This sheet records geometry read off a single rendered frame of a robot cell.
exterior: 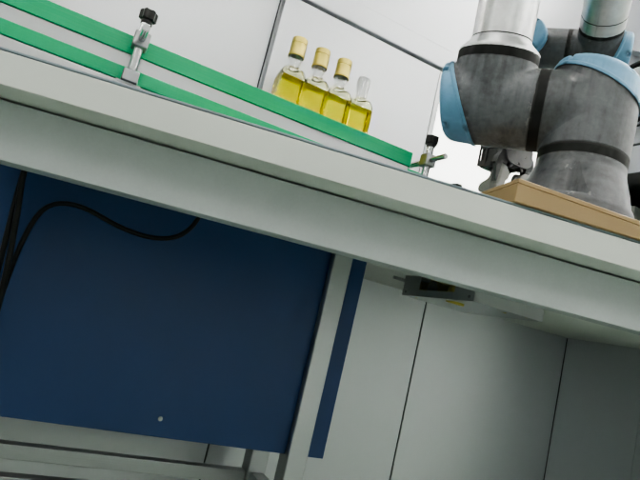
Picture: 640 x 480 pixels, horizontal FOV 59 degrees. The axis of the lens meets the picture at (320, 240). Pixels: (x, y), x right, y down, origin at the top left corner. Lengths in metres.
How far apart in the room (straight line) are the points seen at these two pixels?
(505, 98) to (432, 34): 0.89
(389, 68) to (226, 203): 1.00
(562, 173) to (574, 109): 0.09
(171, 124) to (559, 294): 0.49
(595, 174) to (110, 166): 0.57
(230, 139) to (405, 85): 1.03
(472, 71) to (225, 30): 0.73
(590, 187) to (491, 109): 0.17
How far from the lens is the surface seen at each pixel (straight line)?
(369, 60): 1.52
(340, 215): 0.63
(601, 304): 0.78
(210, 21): 1.41
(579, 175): 0.78
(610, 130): 0.82
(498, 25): 0.87
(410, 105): 1.56
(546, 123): 0.83
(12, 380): 0.99
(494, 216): 0.65
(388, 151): 1.18
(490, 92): 0.83
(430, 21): 1.71
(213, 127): 0.58
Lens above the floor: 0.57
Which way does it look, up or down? 9 degrees up
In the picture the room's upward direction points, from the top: 13 degrees clockwise
